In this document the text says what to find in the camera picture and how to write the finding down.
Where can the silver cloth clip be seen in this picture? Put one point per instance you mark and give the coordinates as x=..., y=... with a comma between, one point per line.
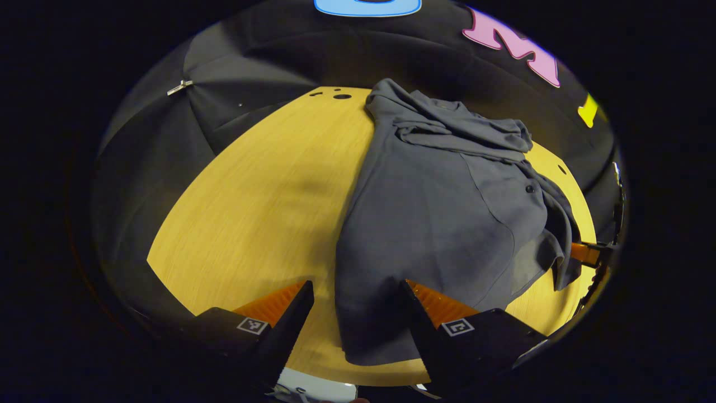
x=179, y=87

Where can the black backdrop cloth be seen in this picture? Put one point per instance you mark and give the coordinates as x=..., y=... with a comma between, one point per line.
x=268, y=56

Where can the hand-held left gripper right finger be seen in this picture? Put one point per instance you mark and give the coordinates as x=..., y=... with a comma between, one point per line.
x=422, y=330

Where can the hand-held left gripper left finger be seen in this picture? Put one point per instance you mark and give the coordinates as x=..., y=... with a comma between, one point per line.
x=288, y=330

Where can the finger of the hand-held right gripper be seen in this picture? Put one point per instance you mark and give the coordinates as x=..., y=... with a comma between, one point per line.
x=586, y=253

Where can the grey button shirt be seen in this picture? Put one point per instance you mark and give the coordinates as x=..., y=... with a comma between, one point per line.
x=436, y=224

